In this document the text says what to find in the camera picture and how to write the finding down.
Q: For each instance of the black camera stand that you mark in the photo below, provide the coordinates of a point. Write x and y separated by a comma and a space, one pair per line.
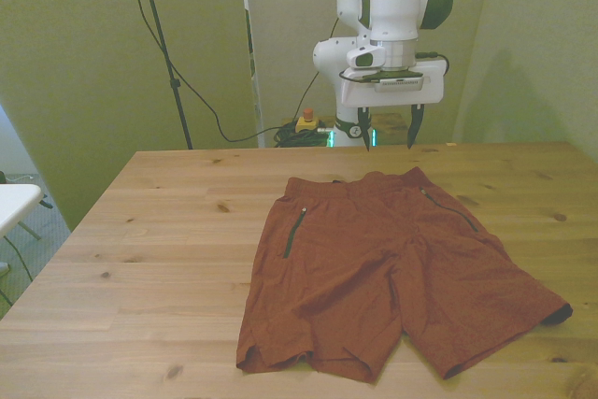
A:
161, 41

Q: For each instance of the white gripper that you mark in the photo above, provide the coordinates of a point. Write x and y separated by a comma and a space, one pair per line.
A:
397, 98

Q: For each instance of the rust red shorts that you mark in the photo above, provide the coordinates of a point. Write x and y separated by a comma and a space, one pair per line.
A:
364, 277

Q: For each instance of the white folding table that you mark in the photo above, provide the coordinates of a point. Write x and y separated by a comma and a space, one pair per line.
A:
16, 203

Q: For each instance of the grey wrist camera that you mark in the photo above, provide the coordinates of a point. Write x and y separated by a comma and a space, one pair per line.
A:
402, 84

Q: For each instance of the yellow emergency stop button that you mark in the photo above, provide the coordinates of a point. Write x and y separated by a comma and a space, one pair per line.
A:
307, 122

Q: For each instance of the small wooden robot table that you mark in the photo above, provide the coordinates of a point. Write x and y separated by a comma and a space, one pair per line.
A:
393, 128

